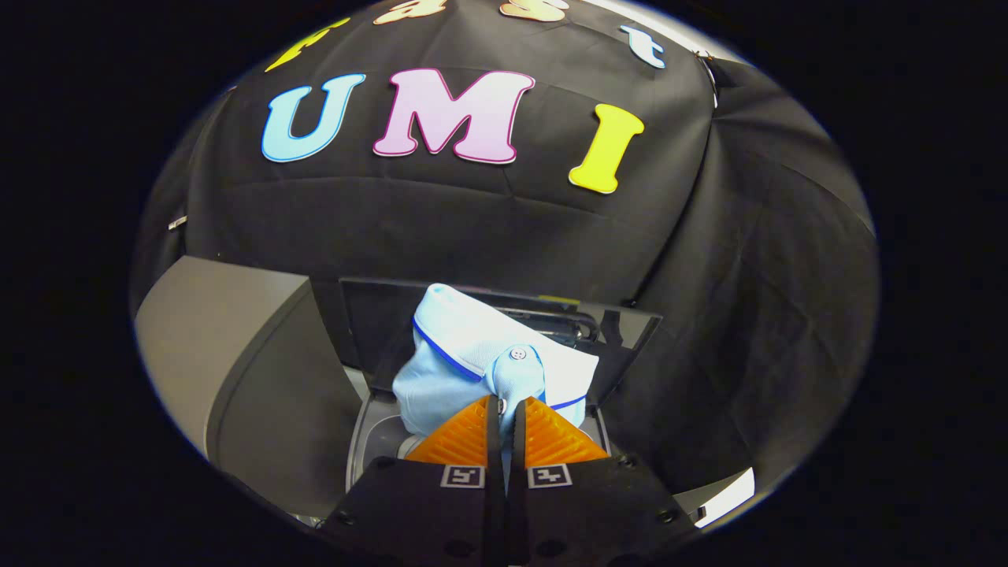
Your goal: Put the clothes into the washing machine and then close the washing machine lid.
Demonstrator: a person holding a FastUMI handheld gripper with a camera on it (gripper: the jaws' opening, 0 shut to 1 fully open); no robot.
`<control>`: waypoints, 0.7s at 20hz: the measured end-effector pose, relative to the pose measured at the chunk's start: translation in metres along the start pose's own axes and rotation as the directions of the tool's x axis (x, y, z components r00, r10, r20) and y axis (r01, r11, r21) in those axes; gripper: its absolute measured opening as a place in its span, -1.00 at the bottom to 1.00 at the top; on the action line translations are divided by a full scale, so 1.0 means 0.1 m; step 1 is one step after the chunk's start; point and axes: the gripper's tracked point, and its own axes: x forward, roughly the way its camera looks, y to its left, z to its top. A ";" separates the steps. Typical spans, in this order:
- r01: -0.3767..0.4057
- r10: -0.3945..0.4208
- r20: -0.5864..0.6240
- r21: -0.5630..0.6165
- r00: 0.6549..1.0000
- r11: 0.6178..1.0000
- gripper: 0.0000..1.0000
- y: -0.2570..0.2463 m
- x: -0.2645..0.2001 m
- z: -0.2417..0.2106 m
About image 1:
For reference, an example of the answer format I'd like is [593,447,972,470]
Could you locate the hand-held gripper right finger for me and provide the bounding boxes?
[508,395,703,567]

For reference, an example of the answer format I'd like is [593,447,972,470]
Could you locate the black backdrop cloth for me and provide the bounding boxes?
[130,0,879,489]

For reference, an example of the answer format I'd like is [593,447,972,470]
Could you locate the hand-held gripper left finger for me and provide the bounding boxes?
[317,395,506,567]

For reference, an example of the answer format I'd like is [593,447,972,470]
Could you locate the light blue polo shirt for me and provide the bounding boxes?
[392,283,599,442]

